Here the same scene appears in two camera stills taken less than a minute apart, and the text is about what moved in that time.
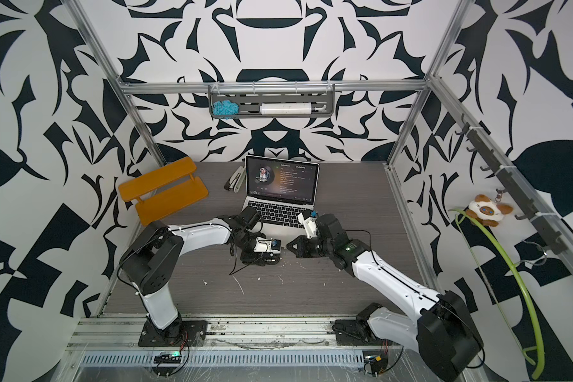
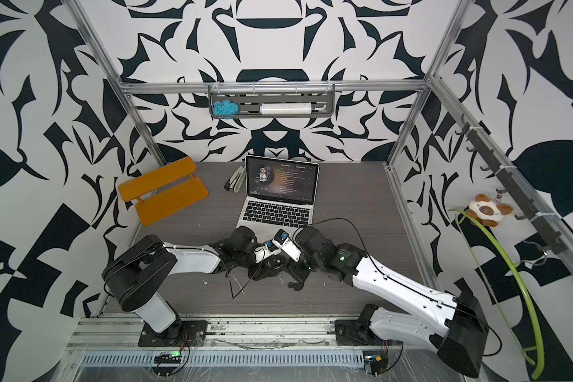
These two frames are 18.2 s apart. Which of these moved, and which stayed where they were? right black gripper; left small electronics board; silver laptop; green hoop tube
Moved: right black gripper
Stayed: left small electronics board; green hoop tube; silver laptop
